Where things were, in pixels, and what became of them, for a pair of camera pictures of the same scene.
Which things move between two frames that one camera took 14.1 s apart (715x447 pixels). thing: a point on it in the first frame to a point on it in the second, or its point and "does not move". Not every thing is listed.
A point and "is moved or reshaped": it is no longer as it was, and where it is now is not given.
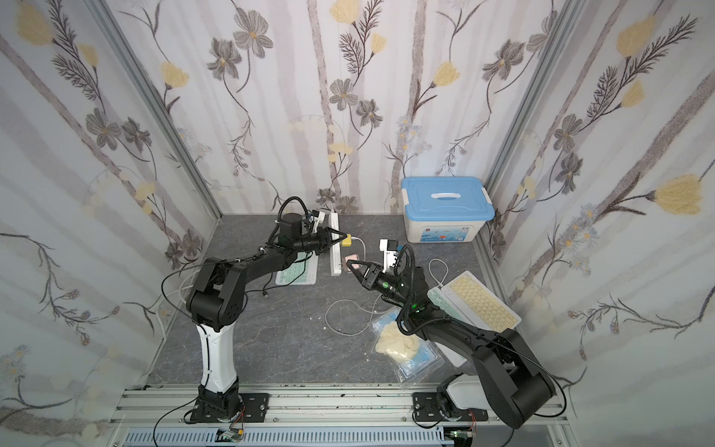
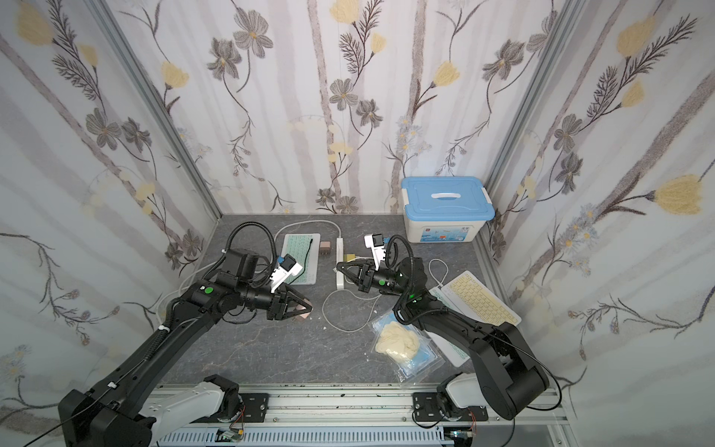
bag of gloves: (411, 357) does not move
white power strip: (336, 250) is moved or reshaped
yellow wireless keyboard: (478, 304) does not move
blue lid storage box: (445, 209) does not move
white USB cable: (364, 245) to (362, 298)
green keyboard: (438, 299) does not move
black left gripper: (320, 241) to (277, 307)
